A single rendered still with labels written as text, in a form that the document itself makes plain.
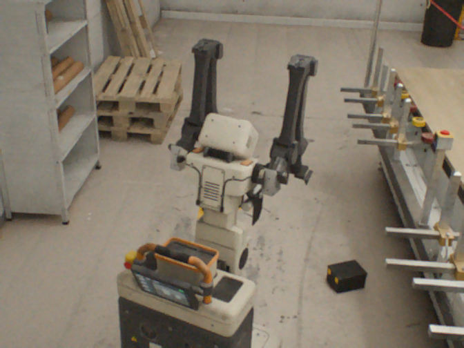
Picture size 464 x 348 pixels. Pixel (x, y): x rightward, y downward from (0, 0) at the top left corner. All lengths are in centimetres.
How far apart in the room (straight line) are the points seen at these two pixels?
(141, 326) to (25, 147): 191
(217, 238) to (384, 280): 160
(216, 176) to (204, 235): 35
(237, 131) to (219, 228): 46
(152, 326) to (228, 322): 38
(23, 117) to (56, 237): 85
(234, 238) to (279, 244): 154
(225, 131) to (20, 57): 182
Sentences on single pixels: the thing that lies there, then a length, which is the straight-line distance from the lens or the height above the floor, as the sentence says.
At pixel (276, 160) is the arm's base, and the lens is 235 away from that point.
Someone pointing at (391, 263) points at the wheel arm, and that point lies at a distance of 251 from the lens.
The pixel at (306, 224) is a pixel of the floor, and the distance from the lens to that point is 425.
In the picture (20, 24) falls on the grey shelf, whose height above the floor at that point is 141.
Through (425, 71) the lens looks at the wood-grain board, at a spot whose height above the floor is 90.
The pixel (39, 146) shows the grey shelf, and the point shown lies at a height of 61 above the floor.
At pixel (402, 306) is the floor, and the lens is 369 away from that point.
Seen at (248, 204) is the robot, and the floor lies 101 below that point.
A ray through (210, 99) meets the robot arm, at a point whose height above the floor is 136.
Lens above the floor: 229
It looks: 29 degrees down
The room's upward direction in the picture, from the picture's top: 2 degrees clockwise
